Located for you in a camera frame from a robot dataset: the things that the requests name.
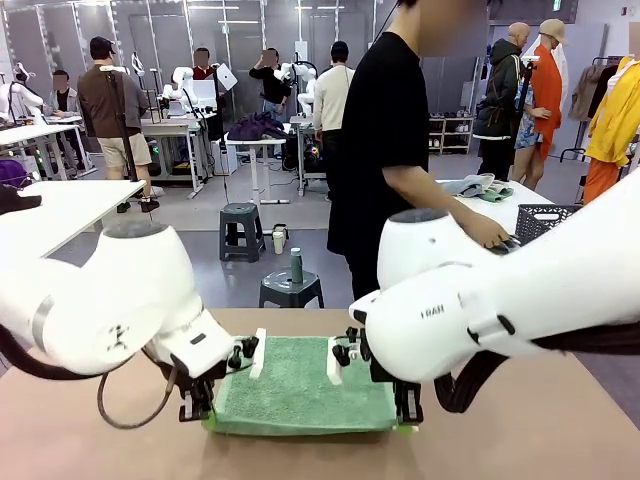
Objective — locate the man in brown jacket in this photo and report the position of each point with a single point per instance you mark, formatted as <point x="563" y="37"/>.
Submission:
<point x="107" y="110"/>

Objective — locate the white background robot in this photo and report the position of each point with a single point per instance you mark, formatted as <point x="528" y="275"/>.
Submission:
<point x="177" y="90"/>
<point x="300" y="82"/>
<point x="20" y="95"/>

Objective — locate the blue grey towel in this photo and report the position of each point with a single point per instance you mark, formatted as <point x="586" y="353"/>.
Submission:
<point x="462" y="185"/>

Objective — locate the person in cream sweater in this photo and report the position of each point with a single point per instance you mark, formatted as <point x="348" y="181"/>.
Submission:
<point x="330" y="100"/>

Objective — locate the white standing desk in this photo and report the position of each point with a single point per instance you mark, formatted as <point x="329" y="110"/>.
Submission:
<point x="255" y="165"/>

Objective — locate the black cloth item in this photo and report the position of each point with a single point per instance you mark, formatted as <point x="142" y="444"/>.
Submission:
<point x="15" y="202"/>

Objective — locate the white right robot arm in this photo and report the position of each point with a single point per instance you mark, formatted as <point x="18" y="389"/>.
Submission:
<point x="450" y="320"/>

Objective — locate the purple clothes pile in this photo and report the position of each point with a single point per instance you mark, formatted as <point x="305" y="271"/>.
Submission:
<point x="255" y="127"/>

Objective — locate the yellow jacket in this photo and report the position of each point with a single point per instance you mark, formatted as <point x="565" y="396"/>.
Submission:
<point x="617" y="115"/>

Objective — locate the dark green bottle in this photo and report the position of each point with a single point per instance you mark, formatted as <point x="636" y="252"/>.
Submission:
<point x="296" y="265"/>

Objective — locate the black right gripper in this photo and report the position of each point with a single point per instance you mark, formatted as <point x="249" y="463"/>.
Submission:
<point x="387" y="375"/>

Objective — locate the grey background robot desk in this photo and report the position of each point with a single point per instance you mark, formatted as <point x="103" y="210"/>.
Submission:
<point x="170" y="125"/>

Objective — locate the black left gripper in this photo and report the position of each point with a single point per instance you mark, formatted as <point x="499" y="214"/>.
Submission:
<point x="195" y="385"/>

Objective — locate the person's right hand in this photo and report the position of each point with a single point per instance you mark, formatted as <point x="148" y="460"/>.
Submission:
<point x="492" y="235"/>

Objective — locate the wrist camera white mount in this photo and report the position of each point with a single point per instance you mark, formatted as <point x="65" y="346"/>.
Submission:
<point x="256" y="352"/>
<point x="336" y="362"/>

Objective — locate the tall grey plastic stool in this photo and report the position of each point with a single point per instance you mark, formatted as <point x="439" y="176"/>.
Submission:
<point x="242" y="225"/>

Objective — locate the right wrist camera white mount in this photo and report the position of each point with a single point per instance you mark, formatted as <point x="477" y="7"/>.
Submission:
<point x="336" y="362"/>

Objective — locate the white background desk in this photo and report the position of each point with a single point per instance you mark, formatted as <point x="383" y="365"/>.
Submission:
<point x="35" y="132"/>

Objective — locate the black clothes rack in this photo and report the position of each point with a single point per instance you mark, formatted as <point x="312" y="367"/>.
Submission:
<point x="572" y="150"/>

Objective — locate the seated person in grey jacket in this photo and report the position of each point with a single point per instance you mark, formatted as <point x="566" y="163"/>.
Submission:
<point x="62" y="102"/>

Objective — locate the person in black t-shirt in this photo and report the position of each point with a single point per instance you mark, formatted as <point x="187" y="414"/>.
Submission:
<point x="375" y="150"/>

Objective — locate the dark grey plastic basket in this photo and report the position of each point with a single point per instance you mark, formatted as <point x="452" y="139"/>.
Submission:
<point x="545" y="225"/>

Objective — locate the white side table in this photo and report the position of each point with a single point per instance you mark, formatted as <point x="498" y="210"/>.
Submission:
<point x="500" y="210"/>

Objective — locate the black camera tripod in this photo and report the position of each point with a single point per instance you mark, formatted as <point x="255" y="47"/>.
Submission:
<point x="517" y="110"/>

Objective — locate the white tablet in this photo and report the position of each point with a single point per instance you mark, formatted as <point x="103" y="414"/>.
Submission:
<point x="226" y="76"/>

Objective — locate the mannequin in orange garment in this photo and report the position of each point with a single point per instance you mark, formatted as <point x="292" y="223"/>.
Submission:
<point x="545" y="90"/>

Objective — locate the white shoe rack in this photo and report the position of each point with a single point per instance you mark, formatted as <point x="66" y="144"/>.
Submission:
<point x="450" y="135"/>

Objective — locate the background person in black shirt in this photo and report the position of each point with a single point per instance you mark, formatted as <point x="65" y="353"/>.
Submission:
<point x="272" y="85"/>

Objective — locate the brown coat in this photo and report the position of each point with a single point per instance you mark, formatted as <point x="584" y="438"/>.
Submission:
<point x="585" y="95"/>

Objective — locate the orange trousers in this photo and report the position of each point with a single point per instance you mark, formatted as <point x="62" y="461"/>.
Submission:
<point x="600" y="180"/>

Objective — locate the person's right forearm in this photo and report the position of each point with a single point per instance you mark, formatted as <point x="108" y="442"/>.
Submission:
<point x="440" y="205"/>

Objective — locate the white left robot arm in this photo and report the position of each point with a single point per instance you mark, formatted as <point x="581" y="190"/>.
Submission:
<point x="125" y="290"/>

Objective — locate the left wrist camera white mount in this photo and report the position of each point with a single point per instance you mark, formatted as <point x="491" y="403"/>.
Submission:
<point x="256" y="352"/>

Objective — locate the person in maroon top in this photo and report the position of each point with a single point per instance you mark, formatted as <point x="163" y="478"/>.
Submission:
<point x="201" y="70"/>

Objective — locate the low grey plastic stool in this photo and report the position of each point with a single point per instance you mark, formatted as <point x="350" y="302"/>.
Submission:
<point x="290" y="295"/>

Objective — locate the white tumbler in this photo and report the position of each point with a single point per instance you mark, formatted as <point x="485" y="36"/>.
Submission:
<point x="278" y="245"/>

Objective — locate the purple bag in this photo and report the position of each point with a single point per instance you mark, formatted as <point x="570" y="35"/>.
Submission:
<point x="15" y="172"/>

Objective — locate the mannequin in dark hooded jacket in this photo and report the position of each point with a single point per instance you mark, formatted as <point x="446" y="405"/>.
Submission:
<point x="497" y="95"/>

